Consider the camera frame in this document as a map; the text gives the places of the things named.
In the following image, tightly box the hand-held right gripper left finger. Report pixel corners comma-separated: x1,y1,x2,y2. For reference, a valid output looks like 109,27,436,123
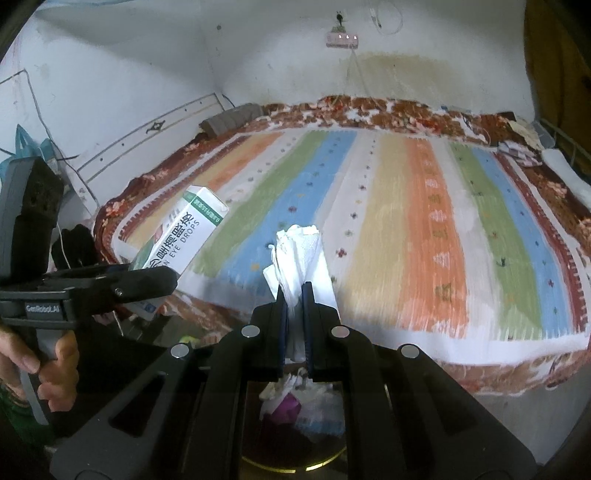
48,284,290,480

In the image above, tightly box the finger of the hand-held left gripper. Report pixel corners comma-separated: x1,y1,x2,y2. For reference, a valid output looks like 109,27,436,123
73,267,181,325
44,262,134,285

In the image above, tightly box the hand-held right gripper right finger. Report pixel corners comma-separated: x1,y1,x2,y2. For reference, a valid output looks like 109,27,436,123
301,281,539,480

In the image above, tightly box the green white carton box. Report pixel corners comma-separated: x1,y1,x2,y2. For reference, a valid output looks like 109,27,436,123
113,185,230,322

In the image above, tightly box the white tissue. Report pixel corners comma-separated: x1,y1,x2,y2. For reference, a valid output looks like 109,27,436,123
263,224,341,365

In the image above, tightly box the black bin gold rim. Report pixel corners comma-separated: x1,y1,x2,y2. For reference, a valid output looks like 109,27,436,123
238,364,352,472

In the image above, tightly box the person's left hand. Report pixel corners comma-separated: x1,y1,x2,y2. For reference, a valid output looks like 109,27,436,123
0,320,80,414

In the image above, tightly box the black cloth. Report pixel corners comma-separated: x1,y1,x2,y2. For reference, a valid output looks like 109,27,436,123
51,225,96,269

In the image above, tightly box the purple wrapper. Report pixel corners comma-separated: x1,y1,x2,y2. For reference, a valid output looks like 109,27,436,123
270,394,302,426

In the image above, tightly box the blue bag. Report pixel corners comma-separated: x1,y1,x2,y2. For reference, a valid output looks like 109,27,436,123
0,124,61,185

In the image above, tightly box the white headboard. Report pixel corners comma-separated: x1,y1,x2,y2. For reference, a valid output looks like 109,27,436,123
69,92,232,205

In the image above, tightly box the grey striped pillow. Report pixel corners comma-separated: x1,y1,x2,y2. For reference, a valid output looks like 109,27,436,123
199,104,264,138

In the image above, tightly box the pile of clothes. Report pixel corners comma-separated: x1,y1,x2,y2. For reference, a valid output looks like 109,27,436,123
496,113,546,167

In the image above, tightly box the pink power strip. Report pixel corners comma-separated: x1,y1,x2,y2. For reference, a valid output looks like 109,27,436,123
325,28,361,49

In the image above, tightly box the brown wooden cabinet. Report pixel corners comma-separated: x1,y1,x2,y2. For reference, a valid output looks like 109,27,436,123
524,0,591,134

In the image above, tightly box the black wall cable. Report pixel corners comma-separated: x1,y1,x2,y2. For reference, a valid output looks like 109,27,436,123
0,69,100,206

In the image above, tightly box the white charger cable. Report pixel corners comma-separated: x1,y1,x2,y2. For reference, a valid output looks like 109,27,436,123
369,0,405,36

